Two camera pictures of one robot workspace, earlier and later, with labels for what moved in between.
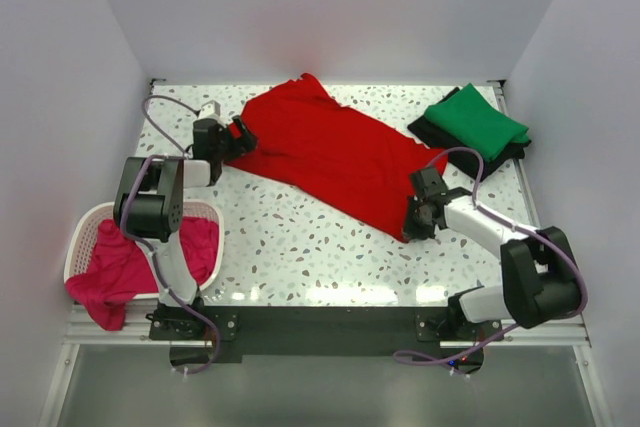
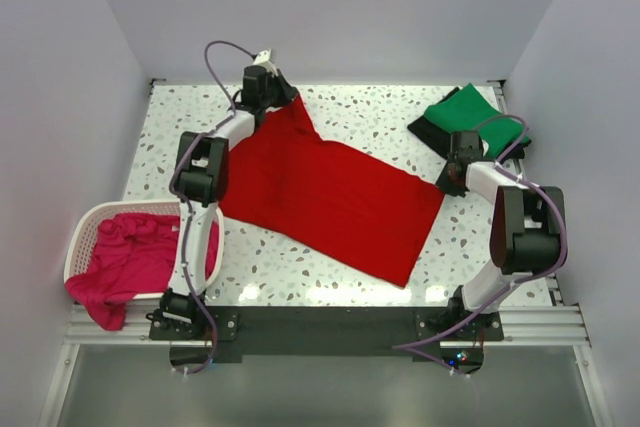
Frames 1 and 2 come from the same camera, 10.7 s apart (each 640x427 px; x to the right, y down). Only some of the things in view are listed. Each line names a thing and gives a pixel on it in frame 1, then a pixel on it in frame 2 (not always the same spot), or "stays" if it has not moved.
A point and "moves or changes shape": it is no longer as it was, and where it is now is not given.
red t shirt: [302, 134] moves or changes shape
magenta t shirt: [116, 273] stays
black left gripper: [248, 141] -> [287, 92]
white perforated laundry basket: [85, 223] stays
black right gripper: [421, 234] -> [445, 186]
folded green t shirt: [471, 119] stays
